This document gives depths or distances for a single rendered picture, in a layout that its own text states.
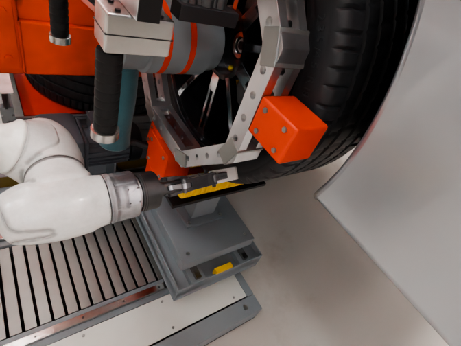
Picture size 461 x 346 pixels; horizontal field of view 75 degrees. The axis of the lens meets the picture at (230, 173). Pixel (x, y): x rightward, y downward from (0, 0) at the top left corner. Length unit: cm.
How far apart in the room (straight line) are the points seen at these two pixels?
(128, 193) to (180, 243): 53
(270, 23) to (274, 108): 13
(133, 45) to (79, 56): 71
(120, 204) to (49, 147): 17
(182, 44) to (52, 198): 35
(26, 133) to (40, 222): 17
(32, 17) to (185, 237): 79
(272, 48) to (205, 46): 20
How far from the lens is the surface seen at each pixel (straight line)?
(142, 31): 44
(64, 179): 55
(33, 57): 113
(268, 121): 49
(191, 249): 105
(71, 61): 115
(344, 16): 52
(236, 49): 80
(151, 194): 57
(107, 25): 43
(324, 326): 141
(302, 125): 46
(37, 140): 62
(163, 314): 110
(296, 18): 52
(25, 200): 53
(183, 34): 63
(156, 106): 89
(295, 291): 141
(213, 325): 112
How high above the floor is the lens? 108
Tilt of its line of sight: 39 degrees down
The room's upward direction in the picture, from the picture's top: 23 degrees clockwise
